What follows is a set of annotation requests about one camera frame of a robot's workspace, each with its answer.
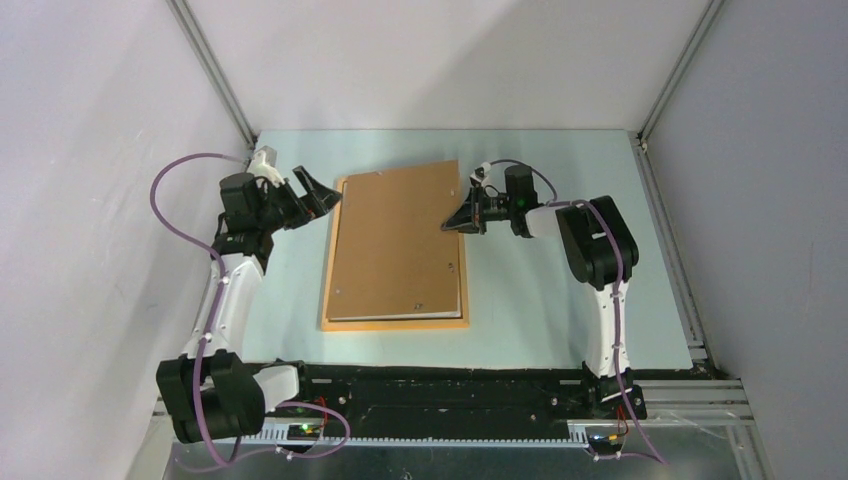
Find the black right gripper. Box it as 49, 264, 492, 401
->
440, 184, 515, 235

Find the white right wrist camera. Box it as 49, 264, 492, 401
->
469, 162, 492, 190

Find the grey slotted cable duct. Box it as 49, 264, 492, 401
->
254, 423, 591, 448

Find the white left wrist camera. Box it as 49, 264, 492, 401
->
246, 146, 285, 186

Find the brown cardboard backing board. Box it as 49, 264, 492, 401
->
326, 159, 462, 322

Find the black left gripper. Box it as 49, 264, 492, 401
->
255, 167, 340, 233

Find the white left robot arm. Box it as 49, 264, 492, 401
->
156, 166, 342, 444

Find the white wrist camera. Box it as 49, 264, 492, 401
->
246, 146, 285, 186
469, 162, 492, 190

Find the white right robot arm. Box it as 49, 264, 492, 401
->
441, 159, 643, 420

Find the aluminium front rail frame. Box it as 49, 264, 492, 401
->
128, 371, 774, 479

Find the orange wooden picture frame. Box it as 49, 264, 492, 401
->
320, 173, 471, 333

